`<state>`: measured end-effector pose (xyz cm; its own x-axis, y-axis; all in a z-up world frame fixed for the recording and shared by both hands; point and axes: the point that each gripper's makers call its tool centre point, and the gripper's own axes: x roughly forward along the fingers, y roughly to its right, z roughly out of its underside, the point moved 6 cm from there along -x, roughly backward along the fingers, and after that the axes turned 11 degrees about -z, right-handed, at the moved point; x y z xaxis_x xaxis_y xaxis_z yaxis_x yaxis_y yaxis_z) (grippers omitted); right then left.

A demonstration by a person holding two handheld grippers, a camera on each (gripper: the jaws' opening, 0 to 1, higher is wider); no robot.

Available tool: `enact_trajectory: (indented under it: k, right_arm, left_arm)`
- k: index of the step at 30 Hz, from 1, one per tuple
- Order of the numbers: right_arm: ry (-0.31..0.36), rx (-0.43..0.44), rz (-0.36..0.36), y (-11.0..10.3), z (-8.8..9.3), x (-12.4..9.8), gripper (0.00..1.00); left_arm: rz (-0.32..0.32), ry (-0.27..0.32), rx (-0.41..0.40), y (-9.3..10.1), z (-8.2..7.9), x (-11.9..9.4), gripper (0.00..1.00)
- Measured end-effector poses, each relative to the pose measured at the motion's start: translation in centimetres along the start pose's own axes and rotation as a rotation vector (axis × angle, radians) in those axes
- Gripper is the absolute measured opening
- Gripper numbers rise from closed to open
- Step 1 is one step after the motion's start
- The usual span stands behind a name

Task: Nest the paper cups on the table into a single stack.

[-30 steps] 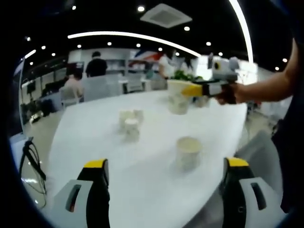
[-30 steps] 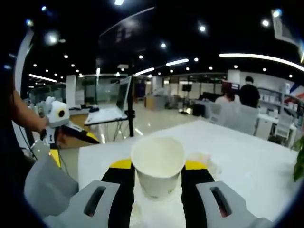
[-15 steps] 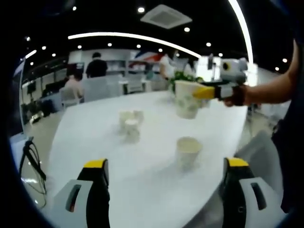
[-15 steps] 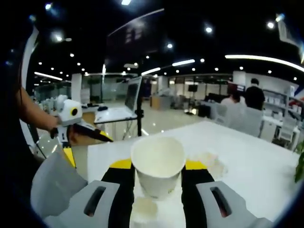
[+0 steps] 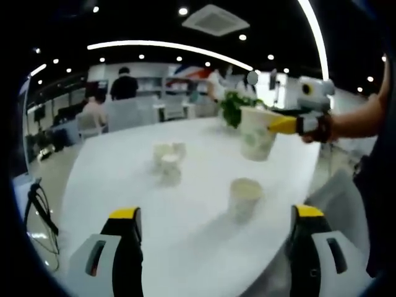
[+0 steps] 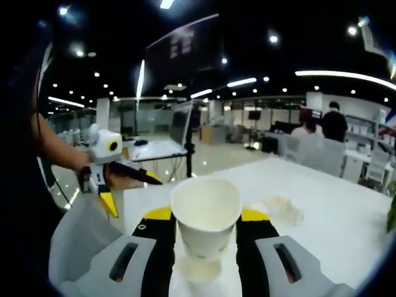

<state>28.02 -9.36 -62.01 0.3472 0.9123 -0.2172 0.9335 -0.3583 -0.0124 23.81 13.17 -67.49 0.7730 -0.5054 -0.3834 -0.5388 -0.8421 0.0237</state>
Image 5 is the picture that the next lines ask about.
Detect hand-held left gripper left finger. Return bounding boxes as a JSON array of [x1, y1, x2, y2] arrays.
[[67, 206, 145, 297]]

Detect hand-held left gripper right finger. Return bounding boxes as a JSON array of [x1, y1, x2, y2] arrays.
[[286, 204, 369, 297]]

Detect green printed paper cup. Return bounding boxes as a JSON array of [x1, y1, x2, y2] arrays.
[[239, 106, 277, 162]]

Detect cluster of white paper cups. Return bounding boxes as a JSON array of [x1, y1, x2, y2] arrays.
[[152, 141, 188, 185]]

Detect person's right hand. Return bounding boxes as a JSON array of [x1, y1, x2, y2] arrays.
[[301, 113, 335, 145]]

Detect long ceiling light strip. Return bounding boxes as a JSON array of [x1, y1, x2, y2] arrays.
[[87, 39, 255, 71], [28, 63, 48, 78], [296, 0, 329, 82]]

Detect green potted plant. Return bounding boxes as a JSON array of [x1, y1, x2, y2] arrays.
[[218, 89, 270, 129]]

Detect grey office chair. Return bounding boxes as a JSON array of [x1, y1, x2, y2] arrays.
[[104, 96, 159, 132], [75, 110, 105, 139], [304, 168, 372, 273]]

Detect white table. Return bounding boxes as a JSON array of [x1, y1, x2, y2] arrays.
[[60, 116, 322, 297]]

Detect person's dark clothing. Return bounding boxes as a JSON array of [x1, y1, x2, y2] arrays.
[[352, 132, 396, 279]]

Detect black tripod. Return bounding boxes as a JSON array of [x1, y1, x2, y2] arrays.
[[24, 177, 61, 256]]

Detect ceiling air conditioner vent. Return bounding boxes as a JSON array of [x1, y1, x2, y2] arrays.
[[181, 4, 251, 37]]

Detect white shelving unit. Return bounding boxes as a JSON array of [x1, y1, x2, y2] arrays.
[[136, 75, 214, 97]]

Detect round ceiling spotlights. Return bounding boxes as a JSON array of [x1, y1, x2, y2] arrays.
[[33, 6, 387, 93]]

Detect red blue wall banner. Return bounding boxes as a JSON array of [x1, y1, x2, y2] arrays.
[[168, 64, 215, 86]]

